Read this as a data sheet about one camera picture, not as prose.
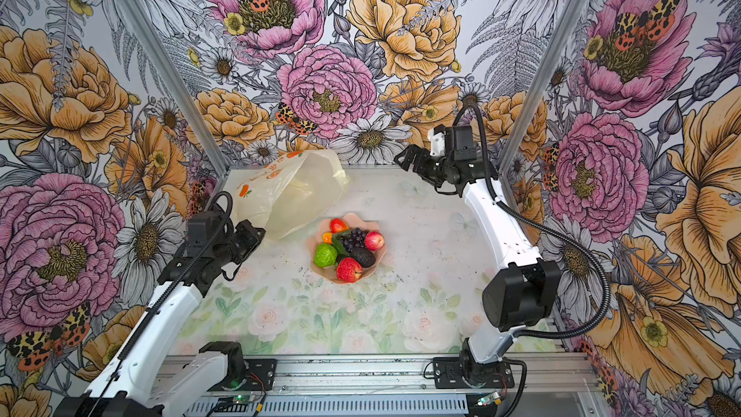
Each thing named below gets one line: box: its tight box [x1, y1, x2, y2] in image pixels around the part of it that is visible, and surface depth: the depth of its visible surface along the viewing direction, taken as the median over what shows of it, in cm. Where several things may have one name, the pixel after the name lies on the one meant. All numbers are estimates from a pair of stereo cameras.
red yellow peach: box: [329, 218, 350, 234], surface depth 98 cm
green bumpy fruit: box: [313, 242, 338, 268], surface depth 89 cm
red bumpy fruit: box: [335, 256, 364, 284], surface depth 85 cm
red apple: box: [364, 230, 385, 251], surface depth 92 cm
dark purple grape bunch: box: [340, 227, 367, 253], surface depth 93 cm
